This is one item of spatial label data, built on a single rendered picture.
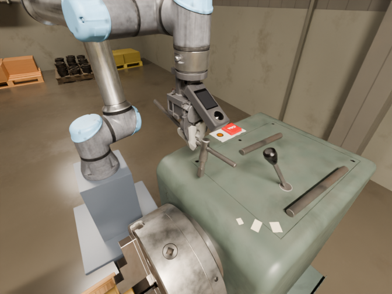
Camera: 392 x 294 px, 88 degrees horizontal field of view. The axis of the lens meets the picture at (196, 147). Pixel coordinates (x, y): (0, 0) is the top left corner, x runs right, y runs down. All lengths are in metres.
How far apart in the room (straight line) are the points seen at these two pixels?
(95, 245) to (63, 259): 1.00
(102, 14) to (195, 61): 0.17
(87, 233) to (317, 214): 1.02
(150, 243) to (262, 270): 0.25
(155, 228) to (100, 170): 0.42
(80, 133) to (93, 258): 0.59
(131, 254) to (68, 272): 1.50
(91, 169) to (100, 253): 0.42
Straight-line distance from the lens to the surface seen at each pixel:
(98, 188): 0.90
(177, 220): 0.55
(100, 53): 0.83
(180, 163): 0.67
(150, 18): 0.48
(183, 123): 0.48
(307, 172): 0.72
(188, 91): 0.46
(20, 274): 2.26
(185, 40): 0.43
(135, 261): 0.60
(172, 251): 0.54
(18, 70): 7.06
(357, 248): 2.34
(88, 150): 0.85
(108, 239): 1.15
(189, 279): 0.52
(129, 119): 0.87
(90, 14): 0.42
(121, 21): 0.44
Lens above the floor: 1.69
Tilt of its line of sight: 36 degrees down
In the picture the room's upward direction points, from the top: straight up
